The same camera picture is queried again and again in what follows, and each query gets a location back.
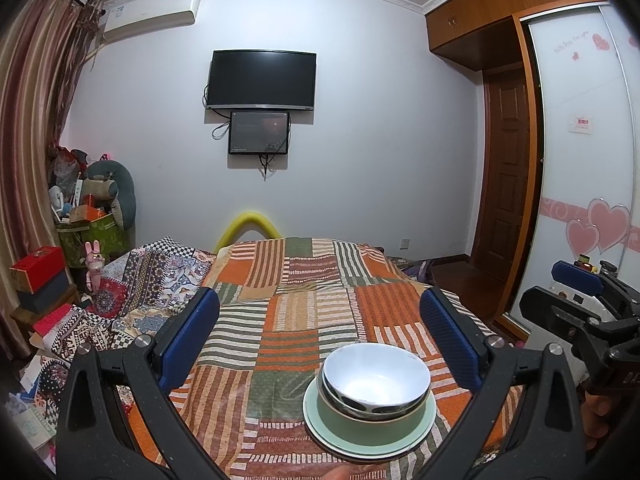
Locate yellow foam arch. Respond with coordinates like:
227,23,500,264
214,211,282,253

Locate striped curtain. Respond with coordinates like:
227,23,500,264
0,0,103,311

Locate pile of papers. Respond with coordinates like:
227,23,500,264
0,355,66,466

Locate white sliding wardrobe door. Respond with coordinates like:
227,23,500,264
520,2,640,331

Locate black wall television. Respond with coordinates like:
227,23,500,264
206,50,317,112

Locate green storage box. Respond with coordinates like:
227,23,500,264
56,212,123,268

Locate white air conditioner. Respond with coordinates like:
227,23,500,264
100,0,202,45

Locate green bowl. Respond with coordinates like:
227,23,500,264
318,380,434,423

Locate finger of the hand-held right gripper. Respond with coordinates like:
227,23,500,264
551,259,640,311
520,286,626,348

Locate green plate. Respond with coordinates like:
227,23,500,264
303,377,437,453

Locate white bowl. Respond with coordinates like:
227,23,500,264
321,342,432,421

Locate red box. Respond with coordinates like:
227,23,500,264
9,246,66,293

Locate wooden overhead cabinet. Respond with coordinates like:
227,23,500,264
425,0,608,71

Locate wooden stool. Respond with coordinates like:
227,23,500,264
10,302,51,361

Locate patterned quilt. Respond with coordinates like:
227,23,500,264
30,236,217,411

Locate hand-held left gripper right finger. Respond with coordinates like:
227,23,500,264
417,287,587,480

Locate white plate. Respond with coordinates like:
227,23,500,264
306,410,436,462

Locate clear plastic bag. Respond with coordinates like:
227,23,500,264
52,152,78,188

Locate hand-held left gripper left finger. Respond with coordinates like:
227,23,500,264
55,288,236,480

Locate pink bunny toy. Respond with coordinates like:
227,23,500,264
82,241,105,293

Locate wooden door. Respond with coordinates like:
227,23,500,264
472,67,538,286

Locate bags on floor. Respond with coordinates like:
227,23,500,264
387,255,436,286

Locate small black monitor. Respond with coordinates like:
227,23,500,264
228,109,292,156

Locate striped patchwork blanket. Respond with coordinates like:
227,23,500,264
125,236,526,480

